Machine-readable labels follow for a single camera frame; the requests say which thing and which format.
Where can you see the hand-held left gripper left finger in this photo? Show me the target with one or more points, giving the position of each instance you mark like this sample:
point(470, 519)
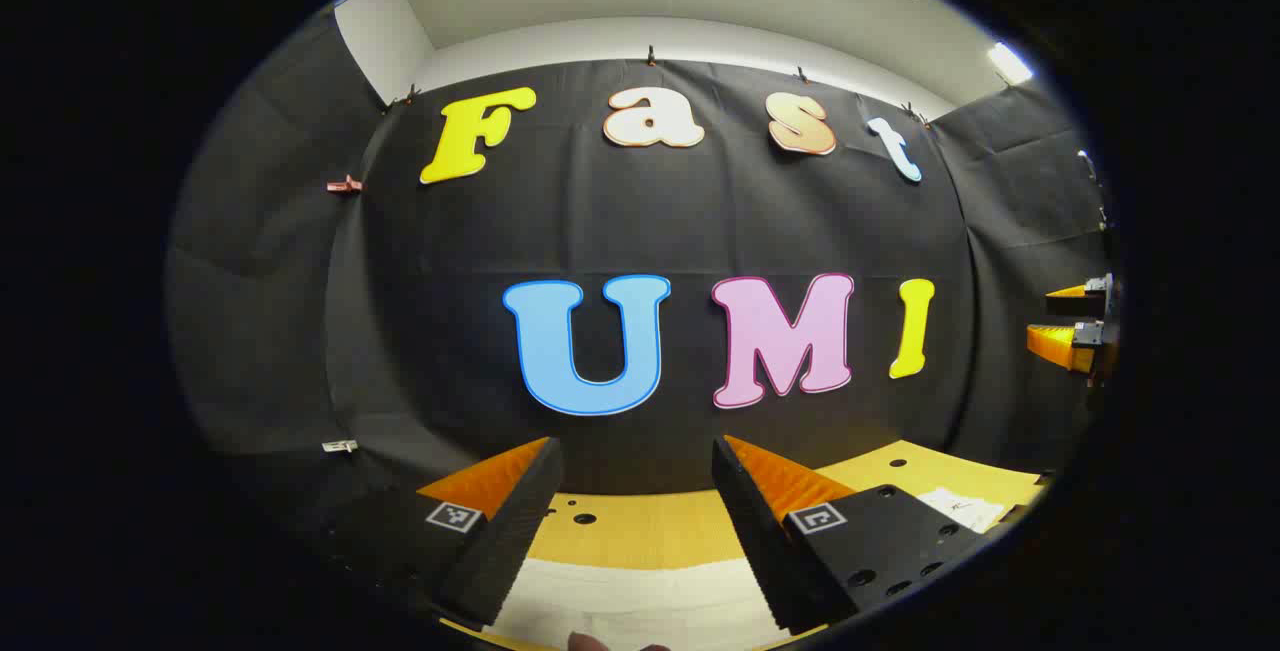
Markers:
point(515, 531)

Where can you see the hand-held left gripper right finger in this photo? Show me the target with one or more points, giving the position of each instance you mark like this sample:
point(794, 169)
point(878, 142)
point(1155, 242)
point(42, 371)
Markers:
point(750, 521)

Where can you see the white paper sheet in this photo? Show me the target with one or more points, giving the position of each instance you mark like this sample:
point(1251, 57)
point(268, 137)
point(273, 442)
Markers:
point(960, 508)

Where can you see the ceiling light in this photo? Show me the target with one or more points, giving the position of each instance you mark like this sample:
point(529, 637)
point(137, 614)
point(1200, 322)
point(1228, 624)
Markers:
point(1010, 63)

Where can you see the red clip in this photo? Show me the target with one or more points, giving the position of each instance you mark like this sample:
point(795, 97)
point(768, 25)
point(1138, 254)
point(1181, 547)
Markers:
point(343, 186)

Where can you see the black backdrop cloth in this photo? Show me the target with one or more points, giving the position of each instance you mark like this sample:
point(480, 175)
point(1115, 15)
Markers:
point(700, 221)

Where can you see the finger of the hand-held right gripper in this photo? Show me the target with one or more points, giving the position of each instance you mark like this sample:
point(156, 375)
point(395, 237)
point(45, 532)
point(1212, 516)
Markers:
point(1060, 343)
point(1075, 299)

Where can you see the white clip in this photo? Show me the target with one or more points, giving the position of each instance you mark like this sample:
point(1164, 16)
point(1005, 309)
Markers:
point(340, 447)

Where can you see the white jeans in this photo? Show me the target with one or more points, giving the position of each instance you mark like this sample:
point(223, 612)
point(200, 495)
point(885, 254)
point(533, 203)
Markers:
point(640, 601)

